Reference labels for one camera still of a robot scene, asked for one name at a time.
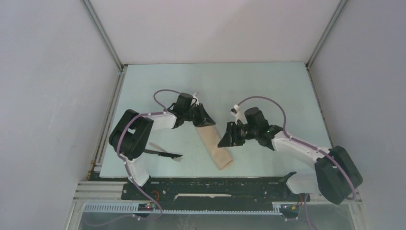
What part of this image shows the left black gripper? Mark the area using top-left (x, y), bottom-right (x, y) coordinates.
top-left (183, 103), bottom-right (215, 127)

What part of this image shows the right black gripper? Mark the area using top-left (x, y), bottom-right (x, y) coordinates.
top-left (218, 121), bottom-right (258, 148)

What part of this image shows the beige cloth napkin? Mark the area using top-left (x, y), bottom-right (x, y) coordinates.
top-left (196, 126), bottom-right (234, 171)

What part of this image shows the black knife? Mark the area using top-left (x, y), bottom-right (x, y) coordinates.
top-left (143, 149), bottom-right (183, 159)

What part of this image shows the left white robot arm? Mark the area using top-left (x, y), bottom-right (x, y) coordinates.
top-left (109, 92), bottom-right (216, 200)

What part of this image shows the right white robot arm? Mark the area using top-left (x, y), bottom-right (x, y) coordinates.
top-left (217, 107), bottom-right (363, 205)

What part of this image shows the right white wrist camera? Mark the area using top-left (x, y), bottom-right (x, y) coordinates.
top-left (230, 104), bottom-right (244, 124)

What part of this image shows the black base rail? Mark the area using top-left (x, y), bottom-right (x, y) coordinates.
top-left (121, 177), bottom-right (310, 212)

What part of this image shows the white cable duct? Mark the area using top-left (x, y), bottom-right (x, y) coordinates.
top-left (82, 202), bottom-right (282, 215)

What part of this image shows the aluminium frame rail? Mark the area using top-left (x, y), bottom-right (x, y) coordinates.
top-left (73, 181), bottom-right (362, 204)

